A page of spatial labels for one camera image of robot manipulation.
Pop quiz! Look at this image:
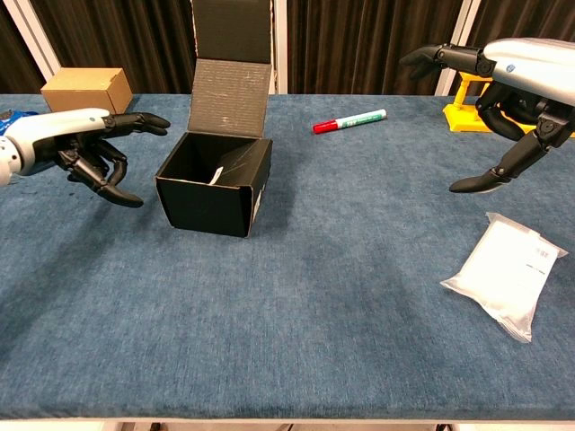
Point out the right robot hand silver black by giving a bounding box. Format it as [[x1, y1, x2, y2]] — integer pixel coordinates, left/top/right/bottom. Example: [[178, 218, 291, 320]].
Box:
[[399, 37, 575, 195]]

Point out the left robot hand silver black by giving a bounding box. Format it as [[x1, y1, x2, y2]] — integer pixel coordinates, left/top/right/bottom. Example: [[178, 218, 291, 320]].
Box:
[[12, 107, 172, 209]]

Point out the black box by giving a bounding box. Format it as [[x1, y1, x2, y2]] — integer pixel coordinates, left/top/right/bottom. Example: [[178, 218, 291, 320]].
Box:
[[154, 0, 276, 239]]

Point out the small brown cardboard box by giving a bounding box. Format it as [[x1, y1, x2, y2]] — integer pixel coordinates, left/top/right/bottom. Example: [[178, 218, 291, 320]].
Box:
[[40, 66, 134, 116]]

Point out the blue cloth-covered table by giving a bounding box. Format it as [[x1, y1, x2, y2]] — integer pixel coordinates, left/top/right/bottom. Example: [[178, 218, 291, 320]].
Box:
[[0, 92, 575, 424]]

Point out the black pleated curtain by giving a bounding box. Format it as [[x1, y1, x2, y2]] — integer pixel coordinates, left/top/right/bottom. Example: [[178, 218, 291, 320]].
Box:
[[0, 0, 48, 95], [28, 0, 199, 95], [287, 0, 464, 96], [465, 0, 575, 48]]

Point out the blue snack packet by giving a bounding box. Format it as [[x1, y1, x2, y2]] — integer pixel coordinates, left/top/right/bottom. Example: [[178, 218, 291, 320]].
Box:
[[0, 109, 40, 136]]

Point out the yellow test tube rack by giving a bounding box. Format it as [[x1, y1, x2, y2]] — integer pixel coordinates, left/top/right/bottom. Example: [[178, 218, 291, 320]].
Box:
[[441, 73, 575, 139]]

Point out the red capped white marker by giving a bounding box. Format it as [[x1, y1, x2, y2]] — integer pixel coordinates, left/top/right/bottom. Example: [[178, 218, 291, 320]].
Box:
[[312, 108, 388, 136]]

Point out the white sealed plastic pouch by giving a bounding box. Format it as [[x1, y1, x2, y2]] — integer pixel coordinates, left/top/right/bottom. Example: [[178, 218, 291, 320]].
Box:
[[439, 211, 571, 346]]

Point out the white frame post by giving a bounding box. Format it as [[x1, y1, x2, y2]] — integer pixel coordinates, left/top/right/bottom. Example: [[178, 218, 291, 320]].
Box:
[[270, 0, 289, 95], [432, 0, 482, 97], [1, 0, 63, 77]]

